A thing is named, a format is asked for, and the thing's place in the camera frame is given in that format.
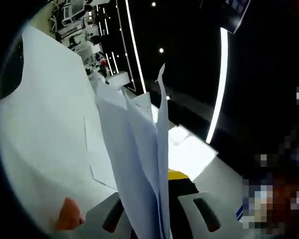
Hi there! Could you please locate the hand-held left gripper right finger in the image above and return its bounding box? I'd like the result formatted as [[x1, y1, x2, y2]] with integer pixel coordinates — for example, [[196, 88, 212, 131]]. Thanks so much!
[[167, 169, 243, 239]]

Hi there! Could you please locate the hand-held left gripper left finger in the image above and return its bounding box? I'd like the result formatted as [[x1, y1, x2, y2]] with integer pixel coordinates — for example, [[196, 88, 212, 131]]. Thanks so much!
[[47, 191, 135, 239]]

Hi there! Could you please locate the white cloth sheet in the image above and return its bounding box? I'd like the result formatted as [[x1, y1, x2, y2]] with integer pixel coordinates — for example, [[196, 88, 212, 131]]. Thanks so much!
[[84, 63, 171, 239]]

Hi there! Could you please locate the person's left hand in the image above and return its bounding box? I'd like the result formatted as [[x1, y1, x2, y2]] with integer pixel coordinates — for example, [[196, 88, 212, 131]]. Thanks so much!
[[55, 196, 86, 231]]

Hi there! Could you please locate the whiteboard on stand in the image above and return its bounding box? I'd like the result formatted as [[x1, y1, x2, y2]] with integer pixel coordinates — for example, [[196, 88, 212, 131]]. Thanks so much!
[[129, 91, 154, 124]]

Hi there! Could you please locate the long ceiling light strip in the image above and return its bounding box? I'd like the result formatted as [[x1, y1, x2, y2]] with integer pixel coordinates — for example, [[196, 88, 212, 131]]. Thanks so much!
[[205, 26, 229, 144]]

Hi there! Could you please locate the hanging dark display screen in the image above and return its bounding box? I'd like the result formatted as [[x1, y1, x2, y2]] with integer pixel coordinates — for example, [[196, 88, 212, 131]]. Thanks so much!
[[220, 0, 251, 34]]

